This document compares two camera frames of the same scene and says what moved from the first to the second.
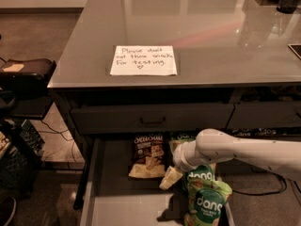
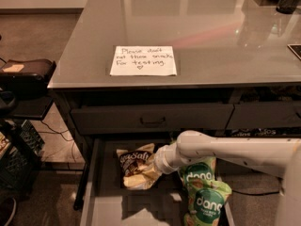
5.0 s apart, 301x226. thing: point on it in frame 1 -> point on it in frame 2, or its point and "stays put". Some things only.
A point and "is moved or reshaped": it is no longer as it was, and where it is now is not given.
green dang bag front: [208, 205] stays put
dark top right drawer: [265, 115] stays put
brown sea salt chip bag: [148, 156] is moved or reshaped
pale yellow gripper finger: [172, 176] -> [152, 174]
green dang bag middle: [198, 177] stays put
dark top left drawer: [145, 120] stays put
